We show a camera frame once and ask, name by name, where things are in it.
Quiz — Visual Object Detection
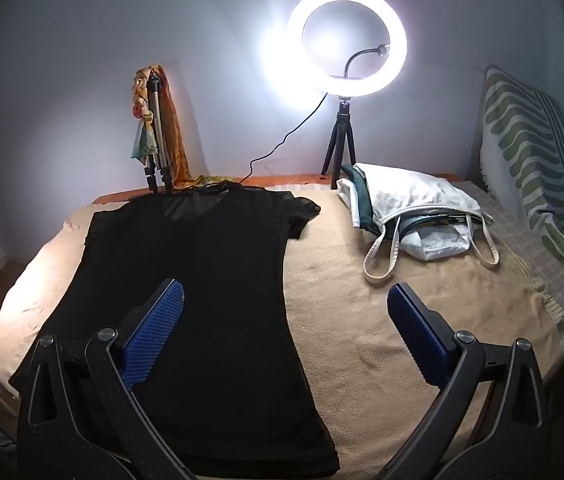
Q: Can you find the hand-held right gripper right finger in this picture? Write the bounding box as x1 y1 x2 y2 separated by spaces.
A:
387 282 558 480

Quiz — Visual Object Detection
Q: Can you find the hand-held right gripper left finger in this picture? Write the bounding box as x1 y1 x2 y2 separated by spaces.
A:
16 280 198 480

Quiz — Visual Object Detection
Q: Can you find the black t-shirt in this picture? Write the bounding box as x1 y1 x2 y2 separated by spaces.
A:
9 182 340 478

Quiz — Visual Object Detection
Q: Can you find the white clothes pile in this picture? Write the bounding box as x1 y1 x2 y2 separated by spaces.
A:
337 162 500 287

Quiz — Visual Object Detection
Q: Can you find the beige blanket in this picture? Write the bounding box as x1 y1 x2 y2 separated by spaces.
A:
0 185 563 480

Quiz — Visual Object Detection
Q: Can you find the white plastic bag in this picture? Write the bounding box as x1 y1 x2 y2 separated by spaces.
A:
402 220 473 261

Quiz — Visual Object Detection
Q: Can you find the dark green cloth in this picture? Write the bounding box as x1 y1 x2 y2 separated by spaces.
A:
342 165 388 233

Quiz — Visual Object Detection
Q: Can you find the plaid bed sheet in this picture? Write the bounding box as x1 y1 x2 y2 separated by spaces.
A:
442 180 564 396

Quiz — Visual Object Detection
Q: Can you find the orange bed edge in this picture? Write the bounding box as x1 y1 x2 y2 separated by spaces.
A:
92 172 458 206

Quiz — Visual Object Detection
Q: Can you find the colourful orange scarf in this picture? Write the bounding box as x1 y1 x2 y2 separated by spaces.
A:
129 64 235 191

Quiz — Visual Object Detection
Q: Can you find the folded silver tripod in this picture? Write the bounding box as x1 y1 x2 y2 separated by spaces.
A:
143 72 175 193

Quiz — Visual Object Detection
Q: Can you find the small black tripod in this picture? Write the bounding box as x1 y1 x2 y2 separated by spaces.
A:
321 94 358 191

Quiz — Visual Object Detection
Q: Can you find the green striped pillow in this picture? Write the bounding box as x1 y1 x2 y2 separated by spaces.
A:
479 64 564 311

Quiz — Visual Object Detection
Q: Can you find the black gooseneck phone holder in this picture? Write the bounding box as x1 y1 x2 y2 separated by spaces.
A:
329 44 394 81

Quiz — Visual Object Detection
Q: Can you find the black power cable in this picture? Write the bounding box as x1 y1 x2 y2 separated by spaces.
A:
239 92 330 186

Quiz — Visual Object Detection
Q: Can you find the white ring light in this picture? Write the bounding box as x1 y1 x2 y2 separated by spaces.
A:
286 0 408 97

